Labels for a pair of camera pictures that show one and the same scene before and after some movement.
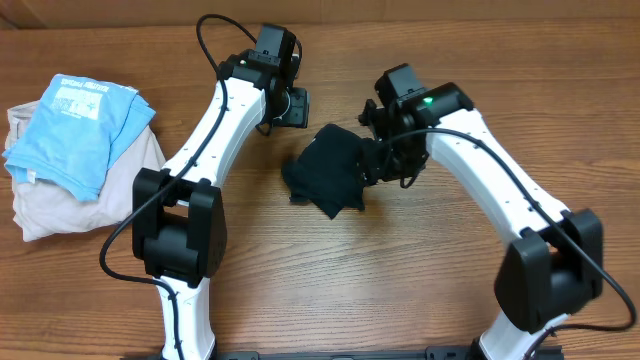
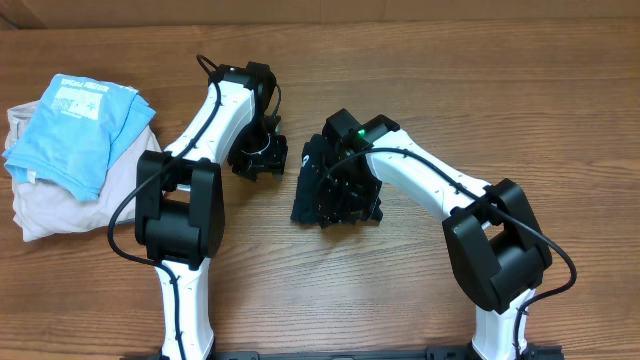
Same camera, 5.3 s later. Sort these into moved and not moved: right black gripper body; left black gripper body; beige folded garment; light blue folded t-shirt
Moved: right black gripper body; left black gripper body
Not moved: light blue folded t-shirt; beige folded garment
